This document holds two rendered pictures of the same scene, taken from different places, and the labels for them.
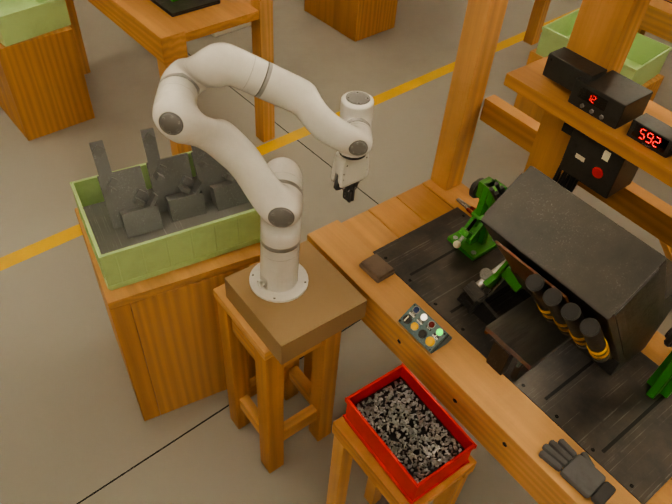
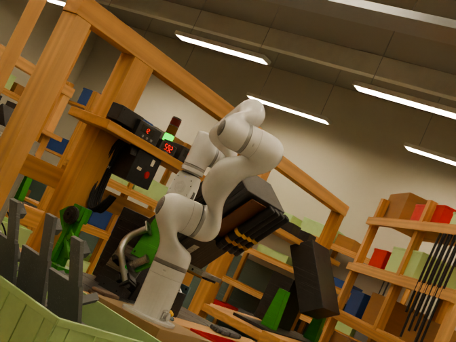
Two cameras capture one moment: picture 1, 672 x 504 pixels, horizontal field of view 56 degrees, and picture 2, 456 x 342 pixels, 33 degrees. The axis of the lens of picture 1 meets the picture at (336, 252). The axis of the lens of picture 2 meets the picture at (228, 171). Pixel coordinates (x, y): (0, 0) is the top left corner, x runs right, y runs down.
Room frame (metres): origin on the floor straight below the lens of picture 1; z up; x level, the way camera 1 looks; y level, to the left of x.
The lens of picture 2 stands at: (1.93, 2.78, 1.26)
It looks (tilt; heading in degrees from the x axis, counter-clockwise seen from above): 5 degrees up; 257
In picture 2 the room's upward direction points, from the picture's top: 25 degrees clockwise
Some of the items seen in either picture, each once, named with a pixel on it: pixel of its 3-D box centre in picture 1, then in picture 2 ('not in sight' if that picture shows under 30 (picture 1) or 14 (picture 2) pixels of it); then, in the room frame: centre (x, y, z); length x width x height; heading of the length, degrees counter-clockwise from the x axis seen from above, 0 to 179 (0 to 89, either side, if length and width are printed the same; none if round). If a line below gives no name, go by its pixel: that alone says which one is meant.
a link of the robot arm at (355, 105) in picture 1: (355, 120); (203, 150); (1.38, -0.02, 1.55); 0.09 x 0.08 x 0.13; 6
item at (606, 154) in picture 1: (602, 155); (135, 165); (1.50, -0.73, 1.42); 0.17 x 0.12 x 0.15; 41
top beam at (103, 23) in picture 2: not in sight; (178, 78); (1.47, -0.87, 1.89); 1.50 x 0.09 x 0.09; 41
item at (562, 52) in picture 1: (573, 72); (125, 117); (1.64, -0.62, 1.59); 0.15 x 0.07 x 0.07; 41
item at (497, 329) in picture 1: (553, 316); (178, 262); (1.15, -0.62, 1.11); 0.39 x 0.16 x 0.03; 131
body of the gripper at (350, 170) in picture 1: (351, 164); (185, 185); (1.39, -0.02, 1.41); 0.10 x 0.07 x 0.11; 131
